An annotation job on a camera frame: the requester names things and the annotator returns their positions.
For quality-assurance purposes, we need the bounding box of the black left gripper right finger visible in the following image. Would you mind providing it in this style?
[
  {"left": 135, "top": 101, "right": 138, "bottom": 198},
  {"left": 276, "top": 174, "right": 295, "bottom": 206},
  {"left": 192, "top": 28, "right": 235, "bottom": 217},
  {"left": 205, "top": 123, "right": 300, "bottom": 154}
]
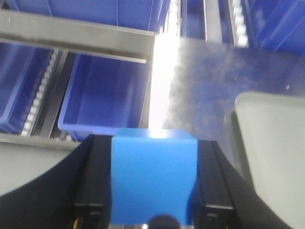
[{"left": 190, "top": 140, "right": 289, "bottom": 229}]

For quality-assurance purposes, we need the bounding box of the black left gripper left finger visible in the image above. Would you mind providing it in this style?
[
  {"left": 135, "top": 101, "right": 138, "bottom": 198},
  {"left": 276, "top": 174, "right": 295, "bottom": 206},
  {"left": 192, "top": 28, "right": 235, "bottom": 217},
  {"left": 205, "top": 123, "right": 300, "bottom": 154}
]
[{"left": 0, "top": 135, "right": 112, "bottom": 229}]

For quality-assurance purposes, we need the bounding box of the blue cube block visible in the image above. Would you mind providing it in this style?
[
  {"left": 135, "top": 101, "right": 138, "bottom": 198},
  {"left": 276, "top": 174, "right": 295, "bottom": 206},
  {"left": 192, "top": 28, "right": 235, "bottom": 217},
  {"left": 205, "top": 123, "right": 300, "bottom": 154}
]
[{"left": 111, "top": 128, "right": 198, "bottom": 225}]

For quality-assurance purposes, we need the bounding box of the steel shelf crossbar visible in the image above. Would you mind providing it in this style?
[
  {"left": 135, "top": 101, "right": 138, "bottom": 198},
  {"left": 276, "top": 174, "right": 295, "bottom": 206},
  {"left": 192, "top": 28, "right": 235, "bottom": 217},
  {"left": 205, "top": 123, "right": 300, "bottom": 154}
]
[{"left": 0, "top": 10, "right": 155, "bottom": 63}]

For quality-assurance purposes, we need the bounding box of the grey metal tray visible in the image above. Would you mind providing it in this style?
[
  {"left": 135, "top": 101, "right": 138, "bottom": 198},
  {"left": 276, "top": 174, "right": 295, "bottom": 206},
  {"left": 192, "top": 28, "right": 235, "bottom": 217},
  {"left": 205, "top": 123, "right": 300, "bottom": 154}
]
[{"left": 225, "top": 92, "right": 305, "bottom": 229}]

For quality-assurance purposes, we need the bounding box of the blue bin front left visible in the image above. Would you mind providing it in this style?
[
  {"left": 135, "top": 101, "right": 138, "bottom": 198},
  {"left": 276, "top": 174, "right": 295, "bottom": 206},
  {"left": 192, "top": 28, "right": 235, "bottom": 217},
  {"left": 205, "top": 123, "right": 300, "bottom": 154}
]
[{"left": 58, "top": 54, "right": 151, "bottom": 141}]

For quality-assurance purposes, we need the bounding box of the blue bin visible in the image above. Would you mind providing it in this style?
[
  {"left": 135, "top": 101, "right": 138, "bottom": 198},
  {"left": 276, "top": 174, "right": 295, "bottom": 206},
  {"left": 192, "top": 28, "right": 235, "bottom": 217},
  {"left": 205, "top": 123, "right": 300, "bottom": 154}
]
[
  {"left": 6, "top": 0, "right": 170, "bottom": 32},
  {"left": 58, "top": 54, "right": 151, "bottom": 141},
  {"left": 0, "top": 42, "right": 52, "bottom": 134},
  {"left": 242, "top": 0, "right": 305, "bottom": 55}
]

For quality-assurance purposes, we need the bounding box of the blue bin front right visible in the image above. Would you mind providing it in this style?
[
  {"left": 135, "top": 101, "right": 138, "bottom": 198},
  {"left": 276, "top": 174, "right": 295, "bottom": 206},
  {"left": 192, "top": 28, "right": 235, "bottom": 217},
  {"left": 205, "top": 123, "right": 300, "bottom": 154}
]
[{"left": 0, "top": 42, "right": 52, "bottom": 134}]

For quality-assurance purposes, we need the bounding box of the blue bin upper right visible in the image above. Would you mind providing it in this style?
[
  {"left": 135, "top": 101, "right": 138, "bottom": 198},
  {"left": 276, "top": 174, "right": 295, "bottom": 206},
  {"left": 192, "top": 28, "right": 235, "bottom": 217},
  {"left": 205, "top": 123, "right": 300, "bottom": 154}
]
[{"left": 242, "top": 0, "right": 305, "bottom": 55}]

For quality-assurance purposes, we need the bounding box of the blue bin upper left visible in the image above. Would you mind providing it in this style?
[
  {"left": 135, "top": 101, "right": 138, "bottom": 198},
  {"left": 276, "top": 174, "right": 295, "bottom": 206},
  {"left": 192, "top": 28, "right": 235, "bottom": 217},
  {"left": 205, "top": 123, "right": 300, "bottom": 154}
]
[{"left": 6, "top": 0, "right": 170, "bottom": 32}]

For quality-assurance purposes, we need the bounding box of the white roller track rail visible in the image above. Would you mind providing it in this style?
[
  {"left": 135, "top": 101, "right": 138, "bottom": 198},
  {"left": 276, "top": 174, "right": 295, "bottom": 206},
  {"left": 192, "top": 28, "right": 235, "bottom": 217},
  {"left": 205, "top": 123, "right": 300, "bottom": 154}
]
[{"left": 20, "top": 48, "right": 60, "bottom": 137}]

